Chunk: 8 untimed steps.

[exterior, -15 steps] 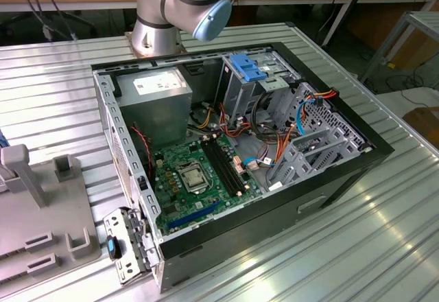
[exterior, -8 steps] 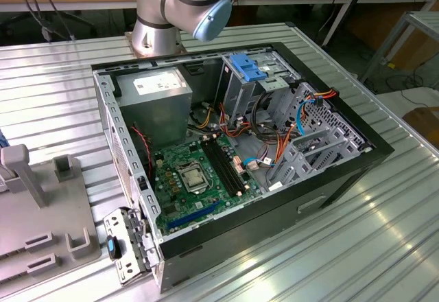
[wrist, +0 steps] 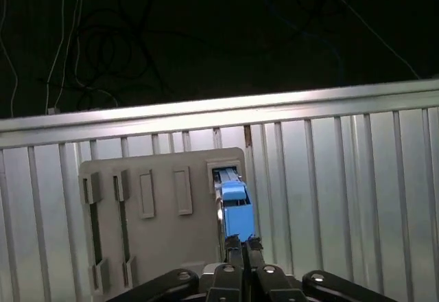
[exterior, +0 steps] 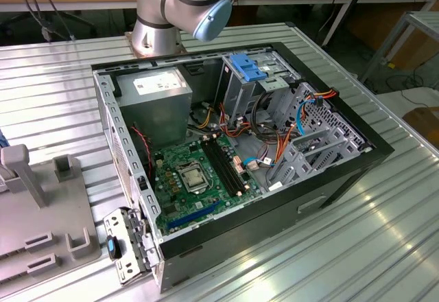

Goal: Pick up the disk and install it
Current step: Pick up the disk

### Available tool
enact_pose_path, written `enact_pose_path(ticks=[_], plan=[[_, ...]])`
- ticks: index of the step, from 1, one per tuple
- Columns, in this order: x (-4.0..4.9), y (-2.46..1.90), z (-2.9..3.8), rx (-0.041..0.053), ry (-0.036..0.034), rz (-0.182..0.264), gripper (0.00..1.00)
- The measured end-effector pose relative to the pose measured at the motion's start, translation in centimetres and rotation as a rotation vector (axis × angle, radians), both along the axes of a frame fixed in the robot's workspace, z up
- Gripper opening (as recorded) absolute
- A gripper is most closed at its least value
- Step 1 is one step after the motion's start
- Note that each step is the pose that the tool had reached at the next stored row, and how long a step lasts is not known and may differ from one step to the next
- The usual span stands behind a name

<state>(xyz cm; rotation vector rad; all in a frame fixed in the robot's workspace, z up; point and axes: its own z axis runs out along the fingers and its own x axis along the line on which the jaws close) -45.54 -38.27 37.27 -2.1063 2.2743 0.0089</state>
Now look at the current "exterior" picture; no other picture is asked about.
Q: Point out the blue expansion slot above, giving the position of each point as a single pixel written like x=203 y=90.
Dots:
x=193 y=216

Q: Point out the blue plastic drive latch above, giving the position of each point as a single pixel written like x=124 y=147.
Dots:
x=245 y=67

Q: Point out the grey parts rack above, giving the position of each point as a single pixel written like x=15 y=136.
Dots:
x=34 y=212

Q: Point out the hinged metal slot bracket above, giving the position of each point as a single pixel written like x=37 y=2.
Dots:
x=118 y=219

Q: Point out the small cardboard box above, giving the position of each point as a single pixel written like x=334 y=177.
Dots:
x=425 y=123

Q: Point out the black latch blue stripe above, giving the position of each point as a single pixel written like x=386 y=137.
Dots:
x=111 y=247

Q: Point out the black PC case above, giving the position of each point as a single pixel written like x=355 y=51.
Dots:
x=274 y=219

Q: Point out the green motherboard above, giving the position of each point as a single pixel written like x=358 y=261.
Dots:
x=178 y=209

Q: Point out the aluminium frame stand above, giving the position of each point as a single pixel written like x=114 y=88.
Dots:
x=425 y=17

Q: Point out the grey power supply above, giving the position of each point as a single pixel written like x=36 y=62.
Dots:
x=154 y=116

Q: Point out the large brown box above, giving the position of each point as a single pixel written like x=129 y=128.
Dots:
x=425 y=48

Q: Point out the black RAM slot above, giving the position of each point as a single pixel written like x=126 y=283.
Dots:
x=233 y=166
x=223 y=166
x=228 y=166
x=219 y=166

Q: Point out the grey metal disk bay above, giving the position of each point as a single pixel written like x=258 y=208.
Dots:
x=298 y=164

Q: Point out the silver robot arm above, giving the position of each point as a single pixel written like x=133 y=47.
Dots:
x=154 y=37

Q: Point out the CPU socket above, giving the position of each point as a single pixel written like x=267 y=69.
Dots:
x=201 y=191

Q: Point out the silver CPU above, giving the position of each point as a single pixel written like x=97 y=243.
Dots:
x=192 y=179

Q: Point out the grey metal drive cage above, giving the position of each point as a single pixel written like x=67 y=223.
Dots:
x=236 y=99

